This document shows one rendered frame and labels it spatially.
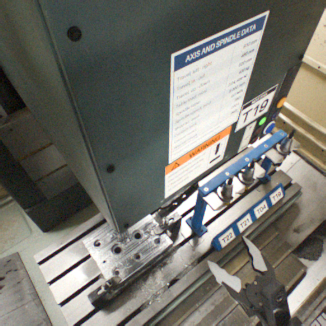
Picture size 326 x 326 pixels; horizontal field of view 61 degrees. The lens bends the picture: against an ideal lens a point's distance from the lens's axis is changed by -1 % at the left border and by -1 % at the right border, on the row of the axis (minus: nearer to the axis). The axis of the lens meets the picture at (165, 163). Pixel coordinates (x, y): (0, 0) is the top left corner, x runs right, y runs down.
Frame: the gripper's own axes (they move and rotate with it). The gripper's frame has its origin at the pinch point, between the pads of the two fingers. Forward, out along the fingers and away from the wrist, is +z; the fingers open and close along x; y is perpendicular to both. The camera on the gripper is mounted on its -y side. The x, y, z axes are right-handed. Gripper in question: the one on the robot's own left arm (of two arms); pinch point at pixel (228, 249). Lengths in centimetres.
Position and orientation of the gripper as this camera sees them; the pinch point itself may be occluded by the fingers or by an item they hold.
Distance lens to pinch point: 70.1
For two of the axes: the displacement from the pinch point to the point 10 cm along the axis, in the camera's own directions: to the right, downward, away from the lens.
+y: 0.0, 5.8, 8.1
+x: 8.4, -4.4, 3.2
